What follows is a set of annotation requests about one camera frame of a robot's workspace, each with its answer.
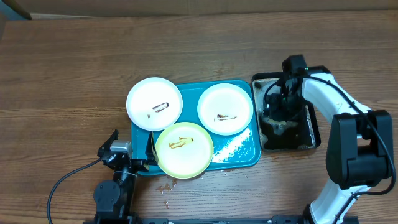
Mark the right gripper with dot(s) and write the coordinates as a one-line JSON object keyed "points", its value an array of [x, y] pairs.
{"points": [[273, 107]]}

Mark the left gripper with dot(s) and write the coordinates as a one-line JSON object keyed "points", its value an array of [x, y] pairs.
{"points": [[151, 156]]}

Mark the white plate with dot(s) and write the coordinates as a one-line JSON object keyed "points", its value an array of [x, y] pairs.
{"points": [[225, 109], [154, 104]]}

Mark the yellow green sponge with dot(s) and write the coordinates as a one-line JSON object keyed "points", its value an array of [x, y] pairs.
{"points": [[283, 124]]}

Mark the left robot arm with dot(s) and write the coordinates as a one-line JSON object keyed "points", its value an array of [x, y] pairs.
{"points": [[114, 197]]}

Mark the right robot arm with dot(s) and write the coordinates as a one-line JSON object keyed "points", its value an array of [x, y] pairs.
{"points": [[359, 156]]}

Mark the black soapy water tray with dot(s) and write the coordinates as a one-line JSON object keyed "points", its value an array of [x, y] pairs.
{"points": [[272, 138]]}

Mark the teal plastic tray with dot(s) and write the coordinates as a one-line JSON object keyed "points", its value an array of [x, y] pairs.
{"points": [[230, 152]]}

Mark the yellow-green plate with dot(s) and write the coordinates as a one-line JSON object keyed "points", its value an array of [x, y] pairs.
{"points": [[184, 150]]}

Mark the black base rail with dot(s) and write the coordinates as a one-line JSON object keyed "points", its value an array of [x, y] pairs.
{"points": [[277, 219]]}

